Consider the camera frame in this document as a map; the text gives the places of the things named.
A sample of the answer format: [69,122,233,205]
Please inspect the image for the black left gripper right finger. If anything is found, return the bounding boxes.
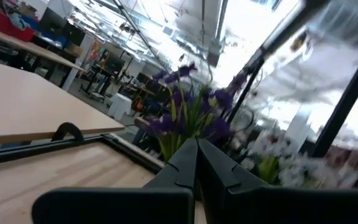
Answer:
[198,139,358,224]

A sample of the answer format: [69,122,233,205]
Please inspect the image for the white box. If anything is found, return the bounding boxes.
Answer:
[106,92,134,121]

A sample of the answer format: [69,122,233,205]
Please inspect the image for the long wooden background table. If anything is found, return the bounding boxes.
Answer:
[0,21,87,73]

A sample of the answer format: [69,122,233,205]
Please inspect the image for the black monitor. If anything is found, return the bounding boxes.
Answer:
[38,6,68,39]
[62,21,86,47]

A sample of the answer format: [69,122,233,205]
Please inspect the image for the light blue cloth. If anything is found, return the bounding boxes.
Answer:
[8,11,29,31]

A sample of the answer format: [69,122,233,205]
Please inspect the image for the light wooden desk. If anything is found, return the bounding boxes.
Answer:
[0,58,126,147]

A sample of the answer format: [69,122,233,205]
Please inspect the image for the white artificial flower bunch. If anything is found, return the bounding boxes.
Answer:
[231,129,295,187]
[275,149,358,190]

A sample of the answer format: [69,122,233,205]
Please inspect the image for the black metal rig frame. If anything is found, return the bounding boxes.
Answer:
[0,0,358,175]

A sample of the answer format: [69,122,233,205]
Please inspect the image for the purple artificial flower bunch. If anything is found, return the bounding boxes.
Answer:
[178,62,249,156]
[144,70,198,162]

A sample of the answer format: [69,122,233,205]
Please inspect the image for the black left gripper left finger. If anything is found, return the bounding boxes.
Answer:
[31,139,198,224]

